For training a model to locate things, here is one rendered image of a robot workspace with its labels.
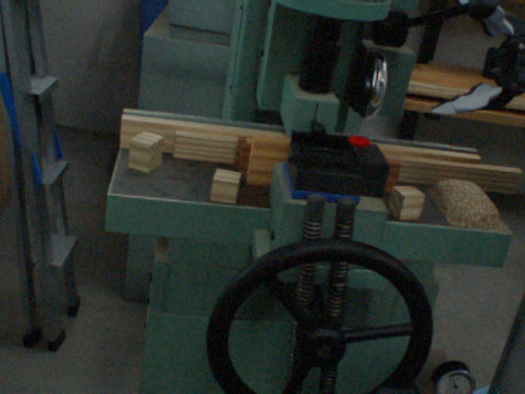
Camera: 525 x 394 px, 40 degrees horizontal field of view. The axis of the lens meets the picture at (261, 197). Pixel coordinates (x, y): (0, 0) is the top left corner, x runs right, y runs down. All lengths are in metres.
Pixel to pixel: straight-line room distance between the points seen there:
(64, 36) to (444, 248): 2.79
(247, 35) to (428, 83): 1.94
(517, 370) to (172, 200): 0.52
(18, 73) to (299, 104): 0.93
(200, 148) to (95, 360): 1.12
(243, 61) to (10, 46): 0.72
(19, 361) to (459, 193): 1.41
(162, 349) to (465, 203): 0.52
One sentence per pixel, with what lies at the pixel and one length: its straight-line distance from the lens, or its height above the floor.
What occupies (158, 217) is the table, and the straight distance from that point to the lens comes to 1.02.
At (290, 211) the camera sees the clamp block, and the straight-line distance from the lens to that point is 0.92.
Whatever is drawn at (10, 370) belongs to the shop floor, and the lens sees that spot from 2.13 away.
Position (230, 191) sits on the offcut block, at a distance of 1.01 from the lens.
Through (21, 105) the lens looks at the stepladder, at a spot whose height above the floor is 0.72.
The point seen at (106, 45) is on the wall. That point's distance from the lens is 3.60.
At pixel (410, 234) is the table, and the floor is 0.88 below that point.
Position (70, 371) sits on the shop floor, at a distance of 2.11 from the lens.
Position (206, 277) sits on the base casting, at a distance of 1.07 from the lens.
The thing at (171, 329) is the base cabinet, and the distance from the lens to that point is 1.12.
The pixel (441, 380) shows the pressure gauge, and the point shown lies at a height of 0.67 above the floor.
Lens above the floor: 1.34
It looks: 25 degrees down
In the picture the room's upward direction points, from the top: 9 degrees clockwise
